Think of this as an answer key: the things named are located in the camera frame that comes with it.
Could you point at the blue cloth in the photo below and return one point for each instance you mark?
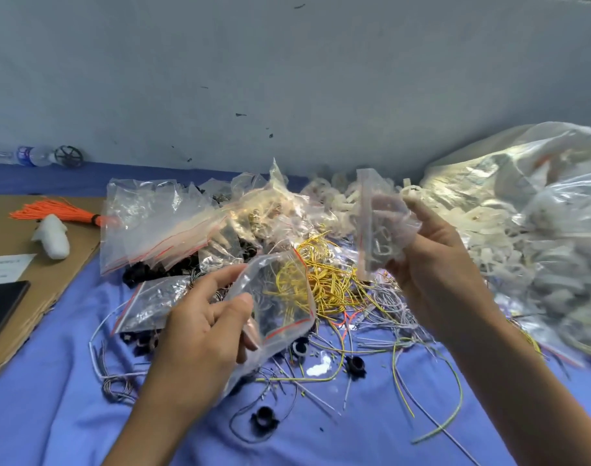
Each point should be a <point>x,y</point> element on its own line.
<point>43,412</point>

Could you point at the brown cardboard sheet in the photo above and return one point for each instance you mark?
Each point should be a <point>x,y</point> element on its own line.
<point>33,296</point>

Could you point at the heap of plastic bags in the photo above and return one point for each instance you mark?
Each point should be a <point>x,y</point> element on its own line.
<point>261,213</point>

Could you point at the white handheld device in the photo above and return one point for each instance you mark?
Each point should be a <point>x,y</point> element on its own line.
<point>51,237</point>

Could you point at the red-zip plastic bag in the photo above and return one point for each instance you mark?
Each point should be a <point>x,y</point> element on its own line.
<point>155,301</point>

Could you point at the pile of large plastic bags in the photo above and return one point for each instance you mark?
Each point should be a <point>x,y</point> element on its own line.
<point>557,208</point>

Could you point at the black round wheel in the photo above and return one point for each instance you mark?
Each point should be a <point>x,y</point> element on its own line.
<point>68,156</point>

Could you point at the person's left hand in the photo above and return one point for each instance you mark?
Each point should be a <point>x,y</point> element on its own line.
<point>198,349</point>

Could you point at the pile of white plastic wheels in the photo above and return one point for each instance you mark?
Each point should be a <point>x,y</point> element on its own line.
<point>470,218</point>

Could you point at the clear zip plastic bag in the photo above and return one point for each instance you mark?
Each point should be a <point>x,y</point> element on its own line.
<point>383,228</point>
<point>281,296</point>

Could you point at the white paper sheet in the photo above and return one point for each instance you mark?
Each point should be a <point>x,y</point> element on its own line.
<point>4,269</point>

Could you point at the clear plastic water bottle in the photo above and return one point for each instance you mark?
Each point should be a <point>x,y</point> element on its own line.
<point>24,156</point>

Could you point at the person's right hand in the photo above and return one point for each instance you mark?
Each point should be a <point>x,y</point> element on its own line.
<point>441,272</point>

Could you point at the pile of black plastic rings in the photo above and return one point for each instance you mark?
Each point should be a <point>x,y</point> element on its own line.
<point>145,272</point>

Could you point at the stack of plastic bags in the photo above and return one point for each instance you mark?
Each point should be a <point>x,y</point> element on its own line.
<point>150,223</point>

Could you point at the orange tie bundle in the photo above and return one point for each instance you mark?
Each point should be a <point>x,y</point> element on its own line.
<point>58,210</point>

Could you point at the person's right forearm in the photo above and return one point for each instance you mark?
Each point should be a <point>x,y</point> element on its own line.
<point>528,393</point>

